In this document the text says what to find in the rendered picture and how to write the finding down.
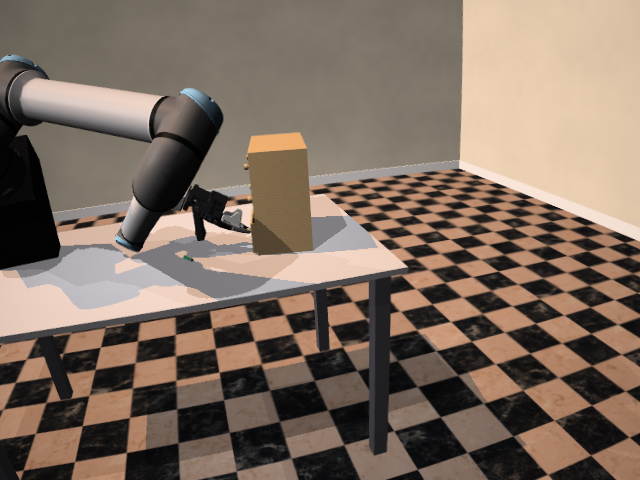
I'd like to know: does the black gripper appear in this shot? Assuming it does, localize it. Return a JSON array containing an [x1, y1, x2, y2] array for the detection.
[[183, 184, 251, 233]]

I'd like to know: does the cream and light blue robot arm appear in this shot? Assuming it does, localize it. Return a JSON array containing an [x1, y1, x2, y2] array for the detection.
[[0, 55, 223, 252]]

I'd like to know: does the light wooden chest of drawers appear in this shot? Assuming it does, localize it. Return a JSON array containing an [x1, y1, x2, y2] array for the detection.
[[247, 133, 313, 255]]

